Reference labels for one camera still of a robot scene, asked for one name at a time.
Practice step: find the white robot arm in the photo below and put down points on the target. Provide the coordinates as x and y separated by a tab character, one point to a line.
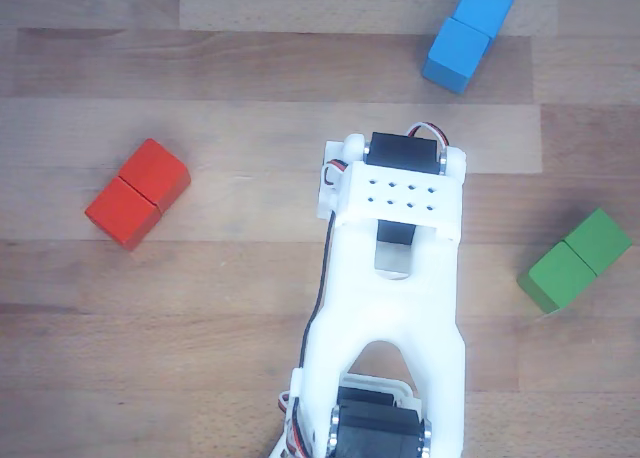
390	308

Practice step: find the long red block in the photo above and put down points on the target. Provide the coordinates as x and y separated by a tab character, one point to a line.
135	198

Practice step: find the long blue block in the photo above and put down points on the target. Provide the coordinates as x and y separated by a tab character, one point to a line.
465	38

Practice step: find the long green block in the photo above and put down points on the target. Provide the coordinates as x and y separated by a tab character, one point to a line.
575	263

